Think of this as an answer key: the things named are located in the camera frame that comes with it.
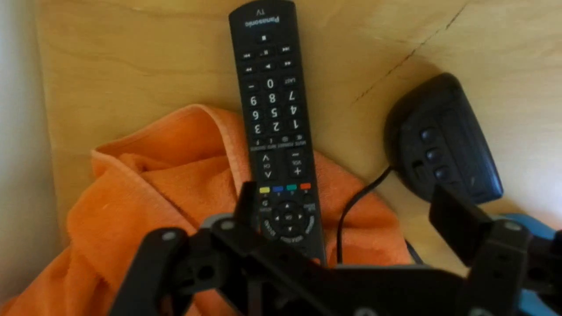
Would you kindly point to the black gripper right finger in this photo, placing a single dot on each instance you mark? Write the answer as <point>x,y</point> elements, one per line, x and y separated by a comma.
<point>497,257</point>

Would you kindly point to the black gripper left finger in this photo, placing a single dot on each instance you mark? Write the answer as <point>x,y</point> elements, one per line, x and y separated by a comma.
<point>176,269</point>

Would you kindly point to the black Panasonic TV remote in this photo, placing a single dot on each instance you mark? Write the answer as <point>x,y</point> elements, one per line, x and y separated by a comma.
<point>274,106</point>

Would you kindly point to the orange towel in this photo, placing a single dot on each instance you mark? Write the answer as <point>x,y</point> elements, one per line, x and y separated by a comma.
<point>163,194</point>

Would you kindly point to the black desk device with buttons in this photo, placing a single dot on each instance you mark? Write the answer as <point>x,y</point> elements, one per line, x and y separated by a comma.
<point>444,141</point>

